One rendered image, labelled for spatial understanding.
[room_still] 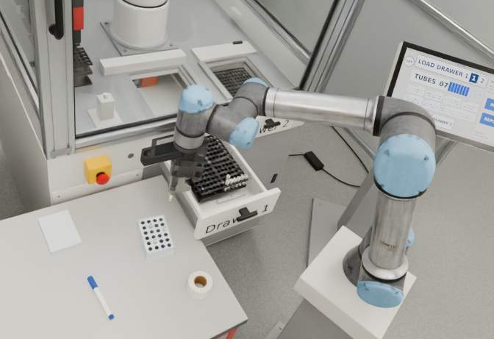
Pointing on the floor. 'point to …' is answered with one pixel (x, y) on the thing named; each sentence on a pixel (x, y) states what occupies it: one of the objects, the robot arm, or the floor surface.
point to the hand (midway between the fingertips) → (170, 189)
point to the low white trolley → (111, 274)
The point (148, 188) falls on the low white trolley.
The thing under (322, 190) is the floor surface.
